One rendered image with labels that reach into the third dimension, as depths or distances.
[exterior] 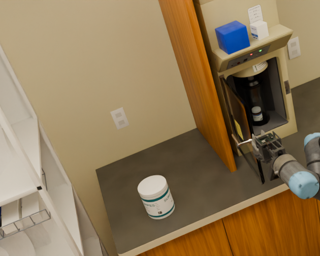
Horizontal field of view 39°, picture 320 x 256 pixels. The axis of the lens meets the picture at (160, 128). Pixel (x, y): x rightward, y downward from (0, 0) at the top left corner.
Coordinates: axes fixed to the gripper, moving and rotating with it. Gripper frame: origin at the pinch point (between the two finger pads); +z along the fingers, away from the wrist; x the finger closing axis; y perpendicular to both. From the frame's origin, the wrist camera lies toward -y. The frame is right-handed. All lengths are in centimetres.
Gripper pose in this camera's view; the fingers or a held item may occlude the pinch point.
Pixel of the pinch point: (256, 140)
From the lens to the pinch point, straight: 164.7
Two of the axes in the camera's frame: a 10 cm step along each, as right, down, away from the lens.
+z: -2.6, -4.3, 8.6
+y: -2.9, -8.2, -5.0
